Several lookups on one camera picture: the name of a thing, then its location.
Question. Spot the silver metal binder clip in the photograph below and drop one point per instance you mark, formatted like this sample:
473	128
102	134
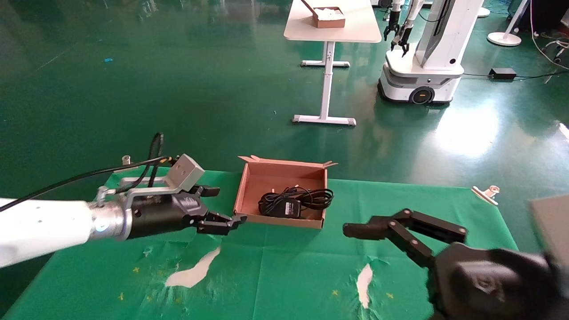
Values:
486	193
126	159

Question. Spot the large green table cloth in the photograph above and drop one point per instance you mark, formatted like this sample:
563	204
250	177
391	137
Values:
289	275

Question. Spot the black cabinet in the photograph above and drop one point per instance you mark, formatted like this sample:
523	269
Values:
551	13

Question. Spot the white standing fan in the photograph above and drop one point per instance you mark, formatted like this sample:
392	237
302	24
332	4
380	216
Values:
504	39

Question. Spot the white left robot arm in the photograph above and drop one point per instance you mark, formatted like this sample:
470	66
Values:
44	226

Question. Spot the white wheeled idle robot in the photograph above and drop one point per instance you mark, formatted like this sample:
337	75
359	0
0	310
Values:
438	44

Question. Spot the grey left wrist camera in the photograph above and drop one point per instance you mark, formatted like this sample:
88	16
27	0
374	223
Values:
186	173

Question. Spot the white pedestal table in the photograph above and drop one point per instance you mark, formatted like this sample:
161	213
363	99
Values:
351	26

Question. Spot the white round floor base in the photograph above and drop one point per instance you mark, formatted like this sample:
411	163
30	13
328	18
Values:
483	12

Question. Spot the white packing pieces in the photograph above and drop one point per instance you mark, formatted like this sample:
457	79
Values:
331	13

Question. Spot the small brown cardboard box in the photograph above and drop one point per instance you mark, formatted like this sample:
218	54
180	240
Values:
329	23

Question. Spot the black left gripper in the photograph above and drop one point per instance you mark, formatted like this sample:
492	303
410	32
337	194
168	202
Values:
164	215

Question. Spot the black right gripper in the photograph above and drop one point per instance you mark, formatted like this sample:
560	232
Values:
489	284

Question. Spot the white idle robot arm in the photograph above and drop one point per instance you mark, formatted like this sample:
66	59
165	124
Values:
414	11
395	9

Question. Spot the open brown cardboard box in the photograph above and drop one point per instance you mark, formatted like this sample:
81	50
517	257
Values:
284	171

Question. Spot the black idle robot gripper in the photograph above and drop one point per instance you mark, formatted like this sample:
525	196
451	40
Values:
403	40
392	29

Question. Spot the black power brick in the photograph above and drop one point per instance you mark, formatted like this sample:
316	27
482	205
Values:
503	74

